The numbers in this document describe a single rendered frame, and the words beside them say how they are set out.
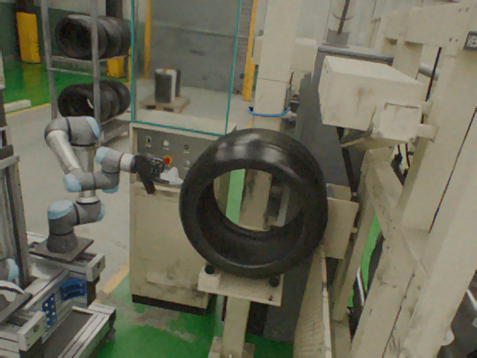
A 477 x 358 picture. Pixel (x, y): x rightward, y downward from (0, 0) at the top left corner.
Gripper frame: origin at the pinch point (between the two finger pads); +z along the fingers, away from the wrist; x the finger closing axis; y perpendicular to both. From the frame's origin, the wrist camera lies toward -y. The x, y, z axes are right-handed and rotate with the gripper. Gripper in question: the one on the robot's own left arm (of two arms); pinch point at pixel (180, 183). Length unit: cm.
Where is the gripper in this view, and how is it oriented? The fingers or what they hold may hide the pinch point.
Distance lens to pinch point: 169.2
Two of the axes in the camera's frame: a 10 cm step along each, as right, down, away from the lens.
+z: 9.6, 2.9, -0.2
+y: 2.5, -8.6, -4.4
